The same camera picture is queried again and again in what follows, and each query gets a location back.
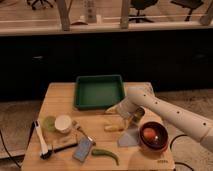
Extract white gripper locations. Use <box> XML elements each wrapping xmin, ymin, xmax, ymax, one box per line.
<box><xmin>105</xmin><ymin>98</ymin><xmax>144</xmax><ymax>128</ymax></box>

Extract yellow banana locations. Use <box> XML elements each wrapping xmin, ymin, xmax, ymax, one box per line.
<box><xmin>104</xmin><ymin>124</ymin><xmax>124</xmax><ymax>132</ymax></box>

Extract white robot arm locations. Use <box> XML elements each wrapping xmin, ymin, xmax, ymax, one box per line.
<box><xmin>106</xmin><ymin>86</ymin><xmax>213</xmax><ymax>153</ymax></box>

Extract metal cup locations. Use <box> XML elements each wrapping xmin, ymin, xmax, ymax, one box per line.
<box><xmin>132</xmin><ymin>108</ymin><xmax>145</xmax><ymax>124</ymax></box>

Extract grey cloth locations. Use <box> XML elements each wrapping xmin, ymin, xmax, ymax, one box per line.
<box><xmin>117</xmin><ymin>128</ymin><xmax>139</xmax><ymax>147</ymax></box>

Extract green plastic tray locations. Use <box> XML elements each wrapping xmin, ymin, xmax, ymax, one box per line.
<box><xmin>74</xmin><ymin>75</ymin><xmax>125</xmax><ymax>110</ymax></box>

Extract orange fruit in bowl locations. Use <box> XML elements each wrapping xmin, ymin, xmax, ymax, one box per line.
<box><xmin>143</xmin><ymin>128</ymin><xmax>157</xmax><ymax>140</ymax></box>

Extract dark red bowl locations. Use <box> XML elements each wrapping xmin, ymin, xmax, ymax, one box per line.
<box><xmin>138</xmin><ymin>121</ymin><xmax>168</xmax><ymax>153</ymax></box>

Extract green chili pepper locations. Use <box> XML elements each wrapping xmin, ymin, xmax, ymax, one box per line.
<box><xmin>91</xmin><ymin>148</ymin><xmax>119</xmax><ymax>165</ymax></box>

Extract small wooden spoon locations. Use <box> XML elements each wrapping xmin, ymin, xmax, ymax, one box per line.
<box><xmin>72</xmin><ymin>120</ymin><xmax>96</xmax><ymax>146</ymax></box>

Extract blue sponge block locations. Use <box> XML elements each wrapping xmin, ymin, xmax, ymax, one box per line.
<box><xmin>73</xmin><ymin>137</ymin><xmax>93</xmax><ymax>162</ymax></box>

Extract white round container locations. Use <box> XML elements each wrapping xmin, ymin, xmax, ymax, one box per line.
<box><xmin>55</xmin><ymin>115</ymin><xmax>72</xmax><ymax>134</ymax></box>

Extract green round lid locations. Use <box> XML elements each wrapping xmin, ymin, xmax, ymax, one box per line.
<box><xmin>42</xmin><ymin>116</ymin><xmax>56</xmax><ymax>132</ymax></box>

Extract office chair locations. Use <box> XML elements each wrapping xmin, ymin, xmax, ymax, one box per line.
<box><xmin>129</xmin><ymin>0</ymin><xmax>158</xmax><ymax>23</ymax></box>

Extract black handled knife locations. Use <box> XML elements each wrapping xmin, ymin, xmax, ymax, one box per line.
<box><xmin>40</xmin><ymin>142</ymin><xmax>79</xmax><ymax>160</ymax></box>

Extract black cable right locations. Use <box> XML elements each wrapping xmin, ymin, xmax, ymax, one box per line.
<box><xmin>169</xmin><ymin>133</ymin><xmax>213</xmax><ymax>171</ymax></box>

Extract black cable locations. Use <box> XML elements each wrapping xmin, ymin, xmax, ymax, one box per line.
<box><xmin>0</xmin><ymin>121</ymin><xmax>36</xmax><ymax>169</ymax></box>
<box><xmin>169</xmin><ymin>133</ymin><xmax>213</xmax><ymax>171</ymax></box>

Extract white handled brush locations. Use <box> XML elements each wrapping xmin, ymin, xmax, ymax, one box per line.
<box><xmin>34</xmin><ymin>121</ymin><xmax>49</xmax><ymax>159</ymax></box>

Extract black cable left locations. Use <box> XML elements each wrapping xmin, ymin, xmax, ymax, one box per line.
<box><xmin>0</xmin><ymin>121</ymin><xmax>36</xmax><ymax>169</ymax></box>

